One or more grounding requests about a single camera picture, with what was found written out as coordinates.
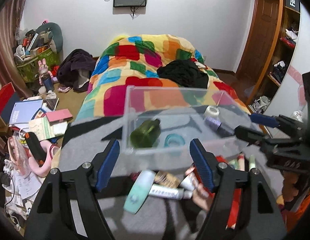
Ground pale green tube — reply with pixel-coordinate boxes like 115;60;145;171
249;155;256;170

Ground mint green bottle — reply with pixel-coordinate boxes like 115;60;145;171
124;170;156;214

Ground white ointment tube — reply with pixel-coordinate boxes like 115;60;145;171
148;184;193;200

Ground beige cream tube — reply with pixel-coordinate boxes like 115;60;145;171
185;165;214;212

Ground purple thread spool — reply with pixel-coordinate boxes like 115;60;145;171
204;116;234;138

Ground beige wooden stick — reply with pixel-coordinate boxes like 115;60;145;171
237;153;245;171

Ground grey black blanket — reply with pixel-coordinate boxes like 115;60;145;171
59;116;284;239

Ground teal tape roll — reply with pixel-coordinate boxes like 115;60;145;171
164;133;185;147

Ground white tape roll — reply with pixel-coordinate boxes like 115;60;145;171
204;105;220;119

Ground green glass bottle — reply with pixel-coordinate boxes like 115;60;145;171
130;119;161;148

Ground clear plastic storage box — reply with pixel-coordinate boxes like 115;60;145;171
120;86;258;173

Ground red flat pouch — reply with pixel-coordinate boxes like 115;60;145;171
227;189;242;229

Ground black orange handheld tool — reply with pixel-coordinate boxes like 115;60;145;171
25;132;47;165

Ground wooden shelf unit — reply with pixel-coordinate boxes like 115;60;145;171
246;0;301;105

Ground black garment on bed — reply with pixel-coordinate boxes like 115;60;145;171
157;60;209;89

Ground blue book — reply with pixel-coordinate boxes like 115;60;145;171
9;99;43;126

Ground dark clothes pile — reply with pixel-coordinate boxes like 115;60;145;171
57;49;96;93

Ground rabbit figurine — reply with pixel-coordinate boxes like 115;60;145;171
38;58;54;92

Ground wooden door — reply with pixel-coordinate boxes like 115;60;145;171
236;0;279;83

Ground colourful patchwork quilt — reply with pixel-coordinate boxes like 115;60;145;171
76;34;248;121

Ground green clutter basket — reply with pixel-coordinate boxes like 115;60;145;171
16;48;60;83

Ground red box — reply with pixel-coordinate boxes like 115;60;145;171
0;82;15;114

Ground grey neck pillow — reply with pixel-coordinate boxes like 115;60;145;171
35;22;63;54

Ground striped curtain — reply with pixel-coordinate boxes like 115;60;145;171
0;0;31;97

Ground wooden tag keychain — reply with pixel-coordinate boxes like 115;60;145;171
154;171;181;189

